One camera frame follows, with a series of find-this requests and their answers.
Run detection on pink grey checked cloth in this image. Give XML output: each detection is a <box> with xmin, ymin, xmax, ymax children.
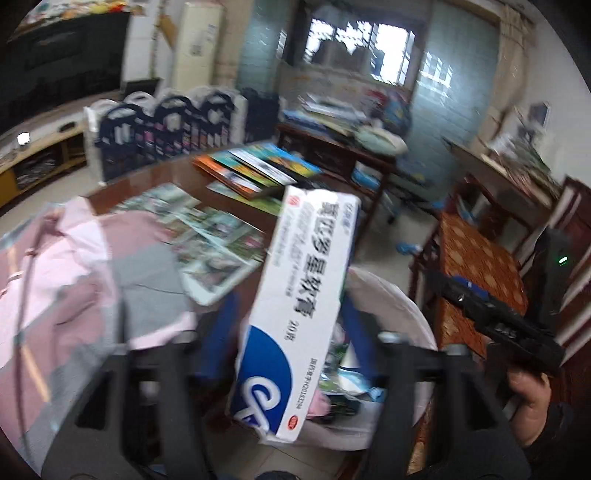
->
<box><xmin>0</xmin><ymin>196</ymin><xmax>199</xmax><ymax>462</ymax></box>

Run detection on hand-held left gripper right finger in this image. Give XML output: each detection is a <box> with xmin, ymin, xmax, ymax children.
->
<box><xmin>342</xmin><ymin>295</ymin><xmax>532</xmax><ymax>480</ymax></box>

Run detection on black monitor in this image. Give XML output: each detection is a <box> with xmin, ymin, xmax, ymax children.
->
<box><xmin>122</xmin><ymin>78</ymin><xmax>162</xmax><ymax>100</ymax></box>

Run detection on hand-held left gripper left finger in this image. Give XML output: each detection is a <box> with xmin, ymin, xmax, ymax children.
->
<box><xmin>41</xmin><ymin>293</ymin><xmax>241</xmax><ymax>480</ymax></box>

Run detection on barred window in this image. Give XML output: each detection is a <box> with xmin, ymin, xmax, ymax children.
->
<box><xmin>277</xmin><ymin>0</ymin><xmax>499</xmax><ymax>107</ymax></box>

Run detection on wooden side table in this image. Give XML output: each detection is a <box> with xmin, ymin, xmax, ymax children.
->
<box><xmin>276</xmin><ymin>122</ymin><xmax>398</xmax><ymax>232</ymax></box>

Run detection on white blue medicine box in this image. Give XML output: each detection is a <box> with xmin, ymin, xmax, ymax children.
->
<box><xmin>225</xmin><ymin>185</ymin><xmax>362</xmax><ymax>446</ymax></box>

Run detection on pale green cushion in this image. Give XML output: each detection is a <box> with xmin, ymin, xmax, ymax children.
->
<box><xmin>355</xmin><ymin>127</ymin><xmax>409</xmax><ymax>155</ymax></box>

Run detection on wooden chair patterned cushion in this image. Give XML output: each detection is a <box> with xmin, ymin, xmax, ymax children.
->
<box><xmin>409</xmin><ymin>173</ymin><xmax>591</xmax><ymax>480</ymax></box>

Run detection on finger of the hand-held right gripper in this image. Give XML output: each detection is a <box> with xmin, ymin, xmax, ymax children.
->
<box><xmin>450</xmin><ymin>276</ymin><xmax>495</xmax><ymax>303</ymax></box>
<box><xmin>425</xmin><ymin>270</ymin><xmax>522</xmax><ymax>335</ymax></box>

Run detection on cluttered wooden desk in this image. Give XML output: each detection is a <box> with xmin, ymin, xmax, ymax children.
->
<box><xmin>443</xmin><ymin>134</ymin><xmax>568</xmax><ymax>208</ymax></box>

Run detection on beige curtain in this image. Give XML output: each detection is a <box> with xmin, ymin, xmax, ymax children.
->
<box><xmin>213</xmin><ymin>0</ymin><xmax>243</xmax><ymax>88</ymax></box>
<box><xmin>496</xmin><ymin>0</ymin><xmax>532</xmax><ymax>139</ymax></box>

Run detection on light blue plastic bag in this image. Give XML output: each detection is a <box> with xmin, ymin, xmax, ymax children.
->
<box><xmin>339</xmin><ymin>367</ymin><xmax>387</xmax><ymax>402</ymax></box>

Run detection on person's right hand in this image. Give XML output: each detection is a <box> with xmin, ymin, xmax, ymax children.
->
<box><xmin>505</xmin><ymin>369</ymin><xmax>555</xmax><ymax>448</ymax></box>

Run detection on large black television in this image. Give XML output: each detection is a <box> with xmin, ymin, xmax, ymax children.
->
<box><xmin>0</xmin><ymin>11</ymin><xmax>132</xmax><ymax>134</ymax></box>

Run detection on small wall picture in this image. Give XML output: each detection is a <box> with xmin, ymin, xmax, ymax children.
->
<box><xmin>526</xmin><ymin>102</ymin><xmax>552</xmax><ymax>130</ymax></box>

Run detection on wooden wall slat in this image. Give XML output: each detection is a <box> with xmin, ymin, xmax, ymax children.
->
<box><xmin>157</xmin><ymin>14</ymin><xmax>178</xmax><ymax>47</ymax></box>

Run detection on pile of books and papers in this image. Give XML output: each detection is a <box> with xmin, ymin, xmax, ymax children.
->
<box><xmin>281</xmin><ymin>92</ymin><xmax>411</xmax><ymax>139</ymax></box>

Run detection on white plastic bag red print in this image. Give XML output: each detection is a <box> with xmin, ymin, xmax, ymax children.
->
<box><xmin>295</xmin><ymin>268</ymin><xmax>439</xmax><ymax>455</ymax></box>

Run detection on wooden television cabinet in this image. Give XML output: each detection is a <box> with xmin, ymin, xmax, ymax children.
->
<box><xmin>0</xmin><ymin>117</ymin><xmax>88</xmax><ymax>208</ymax></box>

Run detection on row of navy playpen panels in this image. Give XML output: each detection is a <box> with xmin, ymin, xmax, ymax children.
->
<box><xmin>95</xmin><ymin>88</ymin><xmax>280</xmax><ymax>184</ymax></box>

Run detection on black device green light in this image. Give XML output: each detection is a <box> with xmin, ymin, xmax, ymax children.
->
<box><xmin>526</xmin><ymin>228</ymin><xmax>573</xmax><ymax>333</ymax></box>

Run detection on row of colourful books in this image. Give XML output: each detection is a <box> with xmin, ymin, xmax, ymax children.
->
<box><xmin>191</xmin><ymin>142</ymin><xmax>324</xmax><ymax>201</ymax></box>

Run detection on white standing air conditioner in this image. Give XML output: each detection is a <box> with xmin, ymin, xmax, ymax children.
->
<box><xmin>173</xmin><ymin>2</ymin><xmax>225</xmax><ymax>90</ymax></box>

